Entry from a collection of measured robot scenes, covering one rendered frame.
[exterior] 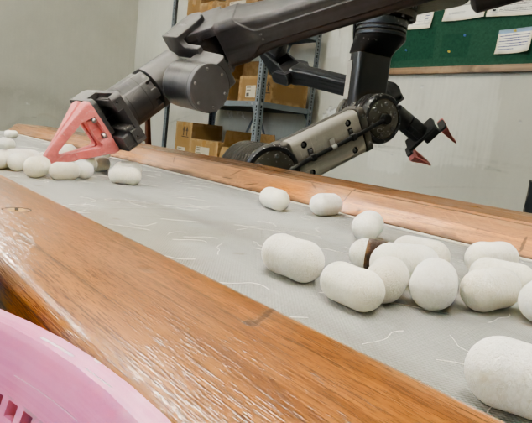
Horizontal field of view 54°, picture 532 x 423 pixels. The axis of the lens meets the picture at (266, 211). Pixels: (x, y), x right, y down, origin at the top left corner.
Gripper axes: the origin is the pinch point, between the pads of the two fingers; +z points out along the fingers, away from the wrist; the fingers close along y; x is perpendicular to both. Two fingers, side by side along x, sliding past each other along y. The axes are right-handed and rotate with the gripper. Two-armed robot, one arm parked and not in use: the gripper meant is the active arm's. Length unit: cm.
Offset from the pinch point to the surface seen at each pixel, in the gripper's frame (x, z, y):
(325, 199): 9.4, -11.9, 28.9
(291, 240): -2.0, 1.7, 43.7
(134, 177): 3.7, -3.5, 10.8
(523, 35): 84, -198, -48
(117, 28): 54, -209, -439
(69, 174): 0.2, 1.4, 8.3
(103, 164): 4.8, -4.8, -1.6
